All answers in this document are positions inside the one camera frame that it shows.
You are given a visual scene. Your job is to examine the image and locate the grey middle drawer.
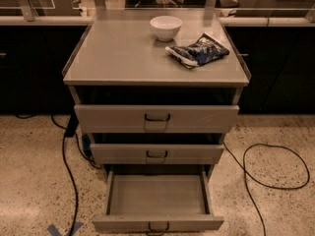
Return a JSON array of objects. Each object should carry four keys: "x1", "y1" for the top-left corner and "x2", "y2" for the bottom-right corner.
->
[{"x1": 91, "y1": 144, "x2": 223, "y2": 164}]

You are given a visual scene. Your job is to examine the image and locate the black counter cabinet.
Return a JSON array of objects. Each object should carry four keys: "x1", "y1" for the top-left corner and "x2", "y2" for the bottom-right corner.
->
[
  {"x1": 221, "y1": 19, "x2": 315, "y2": 114},
  {"x1": 0, "y1": 20, "x2": 89, "y2": 114}
]

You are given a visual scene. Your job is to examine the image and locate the black counter cabinet right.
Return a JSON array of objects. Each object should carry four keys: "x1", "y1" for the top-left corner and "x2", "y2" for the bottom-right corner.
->
[{"x1": 221, "y1": 19, "x2": 315, "y2": 114}]

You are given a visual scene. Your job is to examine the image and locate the white ceramic bowl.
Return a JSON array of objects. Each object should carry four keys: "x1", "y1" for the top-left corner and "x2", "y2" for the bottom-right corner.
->
[{"x1": 150, "y1": 16, "x2": 182, "y2": 41}]

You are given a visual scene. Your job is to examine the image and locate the black cable right floor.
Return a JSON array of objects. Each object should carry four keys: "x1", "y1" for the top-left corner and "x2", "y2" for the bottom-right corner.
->
[{"x1": 222, "y1": 142, "x2": 311, "y2": 236}]

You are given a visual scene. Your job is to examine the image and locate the grey bottom drawer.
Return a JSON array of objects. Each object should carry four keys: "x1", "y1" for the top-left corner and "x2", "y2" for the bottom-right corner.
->
[{"x1": 93, "y1": 169, "x2": 223, "y2": 235}]

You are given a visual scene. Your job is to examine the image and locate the black cable floor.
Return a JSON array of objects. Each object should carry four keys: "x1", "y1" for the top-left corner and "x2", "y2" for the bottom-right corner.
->
[
  {"x1": 222, "y1": 142, "x2": 311, "y2": 236},
  {"x1": 14, "y1": 112, "x2": 99, "y2": 236}
]

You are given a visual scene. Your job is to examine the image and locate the blue white snack bag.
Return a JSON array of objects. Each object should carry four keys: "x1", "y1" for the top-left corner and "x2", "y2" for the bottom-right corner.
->
[{"x1": 165, "y1": 32, "x2": 229, "y2": 69}]

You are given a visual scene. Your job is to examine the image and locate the grey drawer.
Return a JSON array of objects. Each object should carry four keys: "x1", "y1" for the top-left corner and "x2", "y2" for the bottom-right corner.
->
[
  {"x1": 74, "y1": 104, "x2": 239, "y2": 133},
  {"x1": 91, "y1": 144, "x2": 223, "y2": 164},
  {"x1": 93, "y1": 169, "x2": 223, "y2": 235}
]

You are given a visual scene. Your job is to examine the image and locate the grey top drawer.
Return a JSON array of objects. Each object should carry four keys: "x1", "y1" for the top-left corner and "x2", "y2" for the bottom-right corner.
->
[{"x1": 74, "y1": 104, "x2": 239, "y2": 133}]

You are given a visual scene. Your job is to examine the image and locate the black cable left floor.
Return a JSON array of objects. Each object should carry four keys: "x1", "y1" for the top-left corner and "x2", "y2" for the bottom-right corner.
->
[{"x1": 14, "y1": 112, "x2": 99, "y2": 236}]

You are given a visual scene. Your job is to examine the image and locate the grey metal drawer cabinet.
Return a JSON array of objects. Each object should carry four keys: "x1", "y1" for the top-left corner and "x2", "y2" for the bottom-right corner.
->
[{"x1": 61, "y1": 8, "x2": 252, "y2": 182}]

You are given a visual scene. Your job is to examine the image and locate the black counter cabinet left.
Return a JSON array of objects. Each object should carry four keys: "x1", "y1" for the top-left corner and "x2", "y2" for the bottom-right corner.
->
[{"x1": 0, "y1": 20, "x2": 89, "y2": 114}]

